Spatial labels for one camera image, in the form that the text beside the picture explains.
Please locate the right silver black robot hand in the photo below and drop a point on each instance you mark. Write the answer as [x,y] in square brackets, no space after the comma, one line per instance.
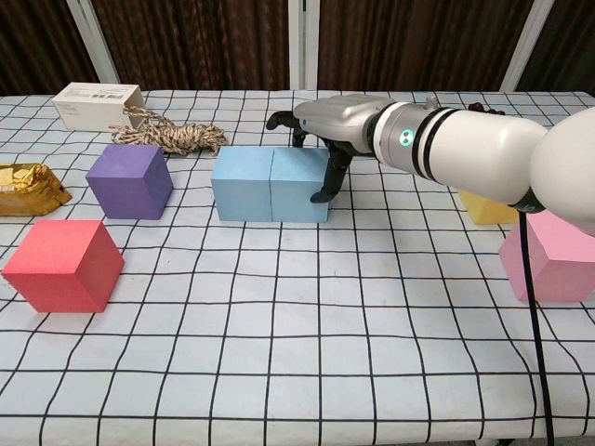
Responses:
[334,121]

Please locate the dark brown curtain panel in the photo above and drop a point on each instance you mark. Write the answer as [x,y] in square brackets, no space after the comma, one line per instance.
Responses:
[409,42]
[195,42]
[32,46]
[572,42]

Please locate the white cardboard box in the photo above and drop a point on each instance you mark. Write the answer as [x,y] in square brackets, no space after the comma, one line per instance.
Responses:
[93,107]

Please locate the white partition frame post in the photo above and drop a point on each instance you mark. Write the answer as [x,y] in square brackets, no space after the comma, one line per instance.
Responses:
[93,46]
[302,46]
[525,51]

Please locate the dark red grape bunch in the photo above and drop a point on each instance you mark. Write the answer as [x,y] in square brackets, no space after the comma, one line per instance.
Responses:
[476,108]

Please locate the black-checked pale blue tablecloth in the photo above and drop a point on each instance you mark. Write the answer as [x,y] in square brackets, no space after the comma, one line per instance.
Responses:
[297,348]

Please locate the light blue foam cube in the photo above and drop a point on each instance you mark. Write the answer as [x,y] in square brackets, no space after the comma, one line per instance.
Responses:
[297,195]
[241,190]

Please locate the pink foam cube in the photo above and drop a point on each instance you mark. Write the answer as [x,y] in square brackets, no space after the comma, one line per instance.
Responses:
[558,274]

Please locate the gold snack package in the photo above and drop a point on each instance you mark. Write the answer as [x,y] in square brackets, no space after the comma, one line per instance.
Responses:
[28,190]

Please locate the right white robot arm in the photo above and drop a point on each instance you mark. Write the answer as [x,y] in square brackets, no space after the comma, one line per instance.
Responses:
[488,144]

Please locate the red foam cube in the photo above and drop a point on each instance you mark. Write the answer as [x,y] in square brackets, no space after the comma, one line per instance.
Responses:
[56,265]

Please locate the yellow foam cube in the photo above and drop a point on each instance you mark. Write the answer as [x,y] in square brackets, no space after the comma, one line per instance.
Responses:
[483,209]

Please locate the purple foam cube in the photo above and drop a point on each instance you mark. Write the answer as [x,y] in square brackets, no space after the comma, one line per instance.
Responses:
[125,186]

